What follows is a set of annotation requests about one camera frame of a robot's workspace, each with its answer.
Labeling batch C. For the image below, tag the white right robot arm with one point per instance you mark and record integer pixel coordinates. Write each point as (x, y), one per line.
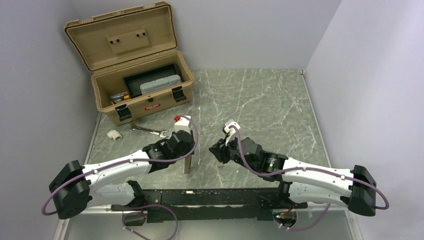
(301, 182)

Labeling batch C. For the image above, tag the silver open-end wrench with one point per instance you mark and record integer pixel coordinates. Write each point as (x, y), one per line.
(160, 133)

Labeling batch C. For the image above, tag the grey plastic case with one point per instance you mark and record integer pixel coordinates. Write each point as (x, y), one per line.
(159, 84)

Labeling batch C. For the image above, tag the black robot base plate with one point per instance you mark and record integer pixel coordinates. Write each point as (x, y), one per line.
(211, 204)

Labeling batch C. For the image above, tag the black tray in toolbox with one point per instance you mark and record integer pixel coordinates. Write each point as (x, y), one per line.
(133, 82)

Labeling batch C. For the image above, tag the pack of batteries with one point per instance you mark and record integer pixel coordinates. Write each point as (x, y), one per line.
(114, 99)

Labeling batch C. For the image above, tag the white remote control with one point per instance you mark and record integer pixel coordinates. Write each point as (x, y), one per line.
(187, 164)

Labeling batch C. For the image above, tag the white plastic pipe fitting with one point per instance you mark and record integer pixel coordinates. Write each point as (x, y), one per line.
(114, 135)

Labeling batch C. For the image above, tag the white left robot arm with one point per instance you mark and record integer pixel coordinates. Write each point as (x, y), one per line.
(78, 187)

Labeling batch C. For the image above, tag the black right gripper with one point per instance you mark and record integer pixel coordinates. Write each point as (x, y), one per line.
(220, 149)

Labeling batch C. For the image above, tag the tan plastic toolbox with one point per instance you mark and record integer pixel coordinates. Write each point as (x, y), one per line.
(125, 44)

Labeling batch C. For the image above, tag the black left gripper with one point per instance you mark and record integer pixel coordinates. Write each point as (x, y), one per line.
(190, 148)

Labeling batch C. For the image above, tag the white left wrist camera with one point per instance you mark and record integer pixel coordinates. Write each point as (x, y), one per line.
(182, 124)

